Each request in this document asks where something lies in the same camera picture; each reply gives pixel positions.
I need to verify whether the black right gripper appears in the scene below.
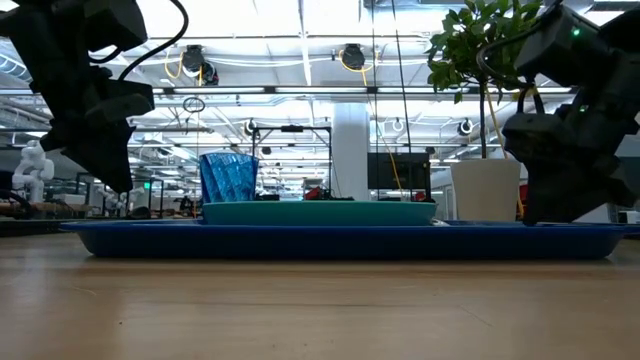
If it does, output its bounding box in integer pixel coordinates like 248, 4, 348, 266
522, 84, 640, 226

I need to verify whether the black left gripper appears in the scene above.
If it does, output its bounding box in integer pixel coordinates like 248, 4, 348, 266
39, 73, 137, 195

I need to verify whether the blue faceted plastic cup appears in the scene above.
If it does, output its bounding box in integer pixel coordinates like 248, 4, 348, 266
198, 152, 260, 204

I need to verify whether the teal plastic plate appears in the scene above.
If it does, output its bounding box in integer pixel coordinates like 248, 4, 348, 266
201, 199, 439, 227

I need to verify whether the blue plastic tray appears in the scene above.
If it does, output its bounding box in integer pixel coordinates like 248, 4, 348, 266
59, 219, 640, 261

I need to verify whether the white plant pot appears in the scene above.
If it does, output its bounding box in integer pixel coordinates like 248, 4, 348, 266
449, 158, 523, 223

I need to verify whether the black monitor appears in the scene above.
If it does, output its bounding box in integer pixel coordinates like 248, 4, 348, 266
367, 152, 432, 201

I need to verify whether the green leafy small tree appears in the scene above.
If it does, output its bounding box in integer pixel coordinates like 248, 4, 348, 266
424, 0, 544, 161

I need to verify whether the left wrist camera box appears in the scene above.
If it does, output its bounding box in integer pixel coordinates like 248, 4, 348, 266
97, 79, 157, 124

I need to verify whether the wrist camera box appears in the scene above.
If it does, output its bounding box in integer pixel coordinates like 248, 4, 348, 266
97, 79, 157, 124
501, 112, 569, 152

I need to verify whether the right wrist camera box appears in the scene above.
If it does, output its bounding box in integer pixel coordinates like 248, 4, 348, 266
501, 112, 569, 152

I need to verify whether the yellow hanging cable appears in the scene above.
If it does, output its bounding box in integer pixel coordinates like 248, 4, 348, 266
483, 84, 526, 220
366, 64, 404, 200

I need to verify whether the black aluminium table frame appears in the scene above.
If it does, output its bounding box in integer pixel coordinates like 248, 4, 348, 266
0, 217, 84, 237

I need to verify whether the black ceiling cable reel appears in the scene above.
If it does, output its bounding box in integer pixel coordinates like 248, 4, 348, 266
341, 43, 367, 72
181, 44, 207, 74

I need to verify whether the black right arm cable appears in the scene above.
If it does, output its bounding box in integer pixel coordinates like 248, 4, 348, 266
474, 19, 551, 117

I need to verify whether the black metal frame stand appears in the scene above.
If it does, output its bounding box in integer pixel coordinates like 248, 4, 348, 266
251, 124, 334, 202

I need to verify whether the black hanging cable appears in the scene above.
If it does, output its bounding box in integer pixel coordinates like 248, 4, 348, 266
369, 0, 382, 202
390, 0, 414, 202

